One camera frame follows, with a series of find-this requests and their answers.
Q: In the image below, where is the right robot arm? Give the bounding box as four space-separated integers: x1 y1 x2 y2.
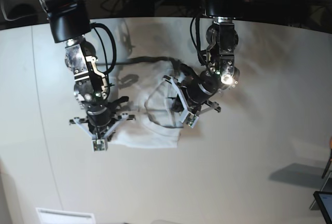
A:
39 0 128 137

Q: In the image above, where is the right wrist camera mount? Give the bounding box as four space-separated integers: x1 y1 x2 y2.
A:
69 113 135 152

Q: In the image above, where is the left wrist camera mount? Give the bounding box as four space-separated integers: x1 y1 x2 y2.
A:
163 76 221 128

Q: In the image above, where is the white T-shirt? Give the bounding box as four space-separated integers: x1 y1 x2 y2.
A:
110 60 184 149

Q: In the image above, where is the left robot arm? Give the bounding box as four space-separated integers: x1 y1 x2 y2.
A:
171 0 244 113

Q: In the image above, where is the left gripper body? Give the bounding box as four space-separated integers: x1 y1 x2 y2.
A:
182 79 217 111

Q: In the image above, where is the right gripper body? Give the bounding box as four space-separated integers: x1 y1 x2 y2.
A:
86 104 114 133

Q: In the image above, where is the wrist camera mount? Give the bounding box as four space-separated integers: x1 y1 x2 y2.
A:
163 76 221 128
69 113 135 152

